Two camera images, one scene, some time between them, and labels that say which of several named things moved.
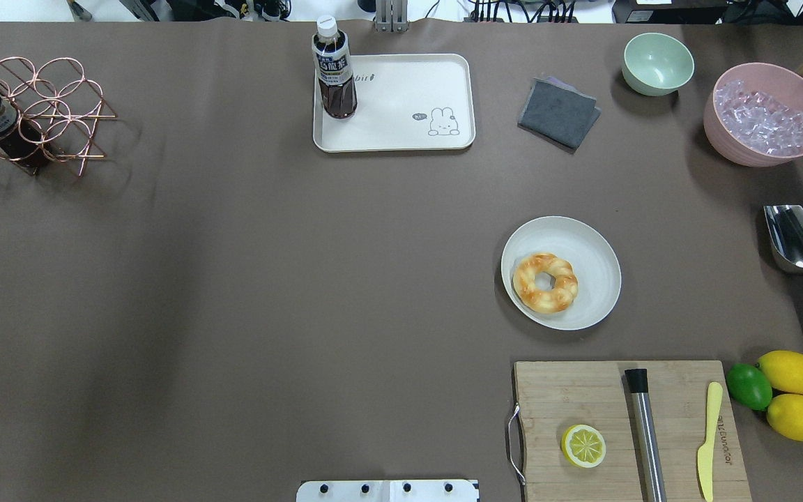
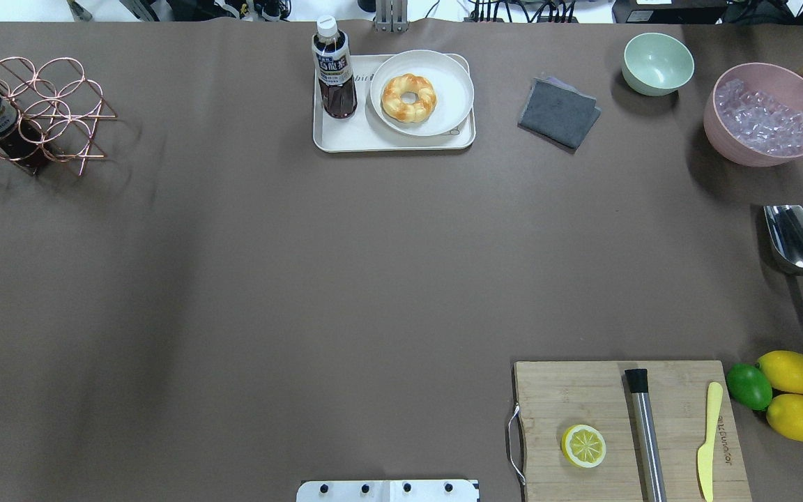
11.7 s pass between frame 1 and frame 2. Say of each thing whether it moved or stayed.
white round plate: moved
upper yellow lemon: stayed
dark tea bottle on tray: stayed
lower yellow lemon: stayed
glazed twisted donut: moved
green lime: stayed
